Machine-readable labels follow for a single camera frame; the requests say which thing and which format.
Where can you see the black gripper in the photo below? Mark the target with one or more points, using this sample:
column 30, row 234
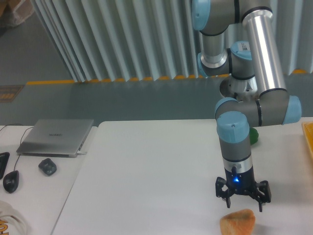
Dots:
column 243, row 184

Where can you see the triangular orange bread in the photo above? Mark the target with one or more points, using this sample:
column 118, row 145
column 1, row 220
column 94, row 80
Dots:
column 238, row 223

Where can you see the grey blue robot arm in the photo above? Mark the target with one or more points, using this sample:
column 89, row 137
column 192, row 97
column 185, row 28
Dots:
column 238, row 39

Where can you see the yellow plastic basket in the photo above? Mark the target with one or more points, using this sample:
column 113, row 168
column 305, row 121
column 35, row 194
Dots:
column 307, row 128

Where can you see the green bell pepper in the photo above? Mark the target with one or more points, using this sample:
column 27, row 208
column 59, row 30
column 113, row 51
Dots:
column 253, row 135

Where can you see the silver closed laptop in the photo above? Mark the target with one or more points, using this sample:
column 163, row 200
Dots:
column 56, row 137

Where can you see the white corrugated partition screen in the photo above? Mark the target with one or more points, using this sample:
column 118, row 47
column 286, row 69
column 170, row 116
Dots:
column 150, row 39

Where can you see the black computer mouse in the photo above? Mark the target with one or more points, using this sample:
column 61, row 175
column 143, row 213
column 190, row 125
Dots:
column 11, row 181

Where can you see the white yellow cloth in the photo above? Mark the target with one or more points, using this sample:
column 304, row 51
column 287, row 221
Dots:
column 11, row 221

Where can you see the black keyboard corner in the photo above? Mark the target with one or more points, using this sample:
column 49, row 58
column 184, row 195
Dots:
column 4, row 157

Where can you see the brown floor sign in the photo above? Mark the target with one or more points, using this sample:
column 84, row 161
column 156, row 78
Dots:
column 9, row 92

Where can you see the clear bag with items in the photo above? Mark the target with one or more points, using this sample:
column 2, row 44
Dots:
column 14, row 12

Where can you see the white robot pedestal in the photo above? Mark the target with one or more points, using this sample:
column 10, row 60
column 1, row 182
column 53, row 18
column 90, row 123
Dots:
column 241, row 90

